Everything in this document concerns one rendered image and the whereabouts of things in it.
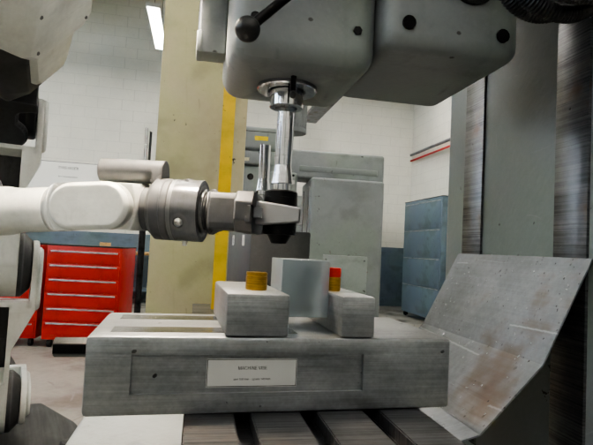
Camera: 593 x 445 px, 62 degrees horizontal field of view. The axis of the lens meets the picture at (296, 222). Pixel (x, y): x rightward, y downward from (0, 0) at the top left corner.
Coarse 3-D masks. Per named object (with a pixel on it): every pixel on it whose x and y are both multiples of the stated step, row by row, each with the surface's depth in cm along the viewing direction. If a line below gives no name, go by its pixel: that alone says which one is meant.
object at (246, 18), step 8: (280, 0) 58; (288, 0) 58; (264, 8) 58; (272, 8) 58; (280, 8) 58; (248, 16) 57; (256, 16) 57; (264, 16) 58; (240, 24) 56; (248, 24) 56; (256, 24) 57; (240, 32) 57; (248, 32) 56; (256, 32) 57; (240, 40) 58; (248, 40) 57
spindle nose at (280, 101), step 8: (272, 88) 70; (280, 88) 69; (288, 88) 69; (296, 88) 69; (272, 96) 70; (280, 96) 69; (288, 96) 69; (296, 96) 69; (272, 104) 70; (280, 104) 69; (288, 104) 69; (296, 104) 69
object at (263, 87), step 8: (264, 80) 68; (272, 80) 67; (280, 80) 67; (288, 80) 67; (296, 80) 67; (304, 80) 68; (264, 88) 70; (304, 88) 69; (312, 88) 69; (304, 96) 73; (312, 96) 73
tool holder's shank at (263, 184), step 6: (264, 150) 110; (270, 150) 111; (264, 156) 110; (264, 162) 110; (264, 168) 110; (264, 174) 110; (258, 180) 111; (264, 180) 110; (258, 186) 110; (264, 186) 109; (258, 192) 110; (264, 192) 110
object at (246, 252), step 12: (240, 240) 102; (252, 240) 93; (264, 240) 94; (300, 240) 96; (240, 252) 101; (252, 252) 93; (264, 252) 94; (276, 252) 95; (288, 252) 96; (300, 252) 96; (228, 264) 113; (240, 264) 100; (252, 264) 93; (264, 264) 94; (228, 276) 112; (240, 276) 100
